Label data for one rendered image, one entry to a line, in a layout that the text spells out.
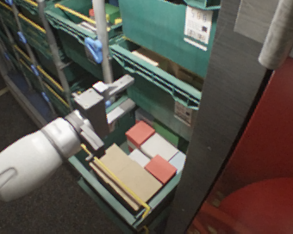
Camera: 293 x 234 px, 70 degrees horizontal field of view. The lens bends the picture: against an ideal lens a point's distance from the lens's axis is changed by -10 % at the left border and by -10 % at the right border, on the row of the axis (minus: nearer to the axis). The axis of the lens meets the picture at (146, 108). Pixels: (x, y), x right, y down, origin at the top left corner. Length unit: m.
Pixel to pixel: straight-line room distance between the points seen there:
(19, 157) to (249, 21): 0.44
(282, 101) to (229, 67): 0.08
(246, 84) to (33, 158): 0.40
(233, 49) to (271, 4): 0.08
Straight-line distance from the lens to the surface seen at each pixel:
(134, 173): 0.80
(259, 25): 0.25
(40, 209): 2.43
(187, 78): 0.75
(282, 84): 0.28
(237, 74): 0.30
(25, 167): 0.49
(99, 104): 0.51
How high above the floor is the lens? 2.11
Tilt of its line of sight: 47 degrees down
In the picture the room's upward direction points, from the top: straight up
